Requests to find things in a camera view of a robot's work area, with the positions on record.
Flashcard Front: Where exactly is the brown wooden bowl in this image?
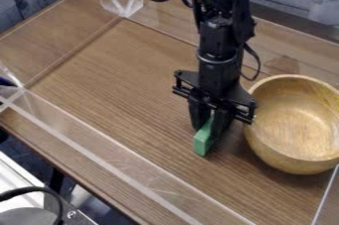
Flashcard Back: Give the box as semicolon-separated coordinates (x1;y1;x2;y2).
244;74;339;174

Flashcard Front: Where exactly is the green rectangular block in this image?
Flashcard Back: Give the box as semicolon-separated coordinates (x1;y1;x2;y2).
194;117;214;157

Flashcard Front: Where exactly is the clear acrylic corner bracket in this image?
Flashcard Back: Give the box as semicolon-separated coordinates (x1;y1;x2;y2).
99;0;143;18

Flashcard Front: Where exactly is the black cable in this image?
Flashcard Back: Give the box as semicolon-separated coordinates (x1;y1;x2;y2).
0;186;64;225

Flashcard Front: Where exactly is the clear acrylic front barrier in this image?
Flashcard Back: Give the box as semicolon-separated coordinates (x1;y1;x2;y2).
0;66;255;225

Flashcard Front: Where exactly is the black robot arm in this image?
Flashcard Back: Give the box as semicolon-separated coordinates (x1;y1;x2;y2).
151;0;255;141

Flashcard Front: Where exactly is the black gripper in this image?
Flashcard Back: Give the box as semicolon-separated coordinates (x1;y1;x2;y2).
172;69;257;143

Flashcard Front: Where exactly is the grey metal bracket with screw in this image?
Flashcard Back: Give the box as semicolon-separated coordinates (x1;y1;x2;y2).
44;195;98;225

